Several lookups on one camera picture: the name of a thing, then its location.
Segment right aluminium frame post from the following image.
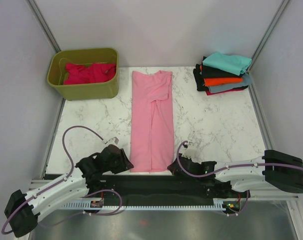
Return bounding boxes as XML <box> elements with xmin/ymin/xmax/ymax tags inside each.
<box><xmin>248</xmin><ymin>0</ymin><xmax>292</xmax><ymax>71</ymax></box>

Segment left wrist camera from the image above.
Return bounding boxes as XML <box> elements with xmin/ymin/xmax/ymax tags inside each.
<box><xmin>103</xmin><ymin>137</ymin><xmax>120</xmax><ymax>152</ymax></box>

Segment teal folded t shirt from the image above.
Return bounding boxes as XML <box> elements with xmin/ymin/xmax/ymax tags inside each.
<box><xmin>202</xmin><ymin>52</ymin><xmax>252</xmax><ymax>76</ymax></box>

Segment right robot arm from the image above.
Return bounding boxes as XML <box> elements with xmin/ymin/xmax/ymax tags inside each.
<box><xmin>167</xmin><ymin>150</ymin><xmax>303</xmax><ymax>197</ymax></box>

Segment crimson folded t shirt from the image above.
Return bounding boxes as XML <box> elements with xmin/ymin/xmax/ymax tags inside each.
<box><xmin>205</xmin><ymin>86</ymin><xmax>248</xmax><ymax>96</ymax></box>

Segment red t shirt in bin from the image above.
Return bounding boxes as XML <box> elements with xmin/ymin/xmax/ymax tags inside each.
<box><xmin>63</xmin><ymin>63</ymin><xmax>117</xmax><ymax>85</ymax></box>

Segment left aluminium frame post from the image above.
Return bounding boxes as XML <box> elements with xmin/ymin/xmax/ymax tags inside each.
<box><xmin>26</xmin><ymin>0</ymin><xmax>61</xmax><ymax>53</ymax></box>

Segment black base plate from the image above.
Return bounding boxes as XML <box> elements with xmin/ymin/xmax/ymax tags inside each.
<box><xmin>88</xmin><ymin>175</ymin><xmax>247</xmax><ymax>205</ymax></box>

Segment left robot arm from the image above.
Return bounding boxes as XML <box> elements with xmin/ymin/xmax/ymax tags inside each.
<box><xmin>3</xmin><ymin>144</ymin><xmax>134</xmax><ymax>238</ymax></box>

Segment black folded t shirt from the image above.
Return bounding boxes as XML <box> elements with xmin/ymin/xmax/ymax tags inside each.
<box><xmin>200</xmin><ymin>64</ymin><xmax>244</xmax><ymax>79</ymax></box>
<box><xmin>192</xmin><ymin>63</ymin><xmax>249</xmax><ymax>93</ymax></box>

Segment aluminium frame post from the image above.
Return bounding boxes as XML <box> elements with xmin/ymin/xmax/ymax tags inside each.
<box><xmin>26</xmin><ymin>0</ymin><xmax>61</xmax><ymax>53</ymax></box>
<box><xmin>248</xmin><ymin>0</ymin><xmax>292</xmax><ymax>71</ymax></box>

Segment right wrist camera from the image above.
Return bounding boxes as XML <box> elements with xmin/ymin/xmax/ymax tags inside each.
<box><xmin>181</xmin><ymin>142</ymin><xmax>200</xmax><ymax>162</ymax></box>

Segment pink t shirt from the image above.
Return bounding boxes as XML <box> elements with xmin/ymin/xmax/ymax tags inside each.
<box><xmin>130</xmin><ymin>70</ymin><xmax>175</xmax><ymax>173</ymax></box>

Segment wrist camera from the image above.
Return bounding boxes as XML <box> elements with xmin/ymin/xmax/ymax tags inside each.
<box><xmin>181</xmin><ymin>142</ymin><xmax>200</xmax><ymax>162</ymax></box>
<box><xmin>103</xmin><ymin>137</ymin><xmax>120</xmax><ymax>152</ymax></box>

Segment orange folded t shirt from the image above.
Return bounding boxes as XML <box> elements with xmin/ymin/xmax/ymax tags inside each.
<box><xmin>204</xmin><ymin>77</ymin><xmax>243</xmax><ymax>87</ymax></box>

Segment black bottom folded t shirt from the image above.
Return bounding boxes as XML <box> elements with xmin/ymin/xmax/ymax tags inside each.
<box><xmin>192</xmin><ymin>63</ymin><xmax>249</xmax><ymax>93</ymax></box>

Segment olive green plastic bin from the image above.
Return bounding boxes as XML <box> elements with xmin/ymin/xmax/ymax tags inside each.
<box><xmin>47</xmin><ymin>47</ymin><xmax>119</xmax><ymax>101</ymax></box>

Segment grey folded t shirt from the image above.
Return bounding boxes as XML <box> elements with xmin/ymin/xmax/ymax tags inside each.
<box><xmin>208</xmin><ymin>73</ymin><xmax>253</xmax><ymax>93</ymax></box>

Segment white slotted cable duct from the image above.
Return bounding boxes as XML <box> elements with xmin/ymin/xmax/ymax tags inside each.
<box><xmin>58</xmin><ymin>199</ymin><xmax>240</xmax><ymax>211</ymax></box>

